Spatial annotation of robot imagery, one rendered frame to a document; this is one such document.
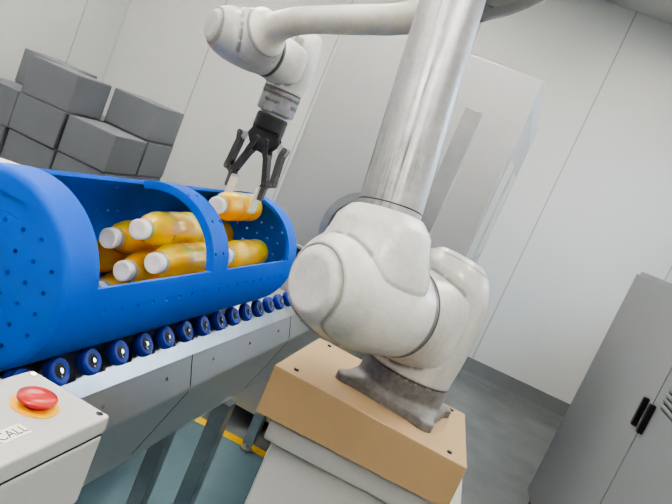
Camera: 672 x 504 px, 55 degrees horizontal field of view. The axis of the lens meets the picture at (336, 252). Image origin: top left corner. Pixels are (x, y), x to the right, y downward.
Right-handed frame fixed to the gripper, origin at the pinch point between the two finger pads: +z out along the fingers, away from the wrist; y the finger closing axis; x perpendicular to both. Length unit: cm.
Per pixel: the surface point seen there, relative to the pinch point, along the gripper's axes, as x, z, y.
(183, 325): -26.4, 25.5, 10.1
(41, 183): -71, 1, 4
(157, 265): -38.3, 13.2, 6.4
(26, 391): -93, 13, 28
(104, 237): -38.3, 13.0, -5.8
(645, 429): 116, 31, 132
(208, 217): -30.4, 2.6, 8.6
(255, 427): 124, 109, -7
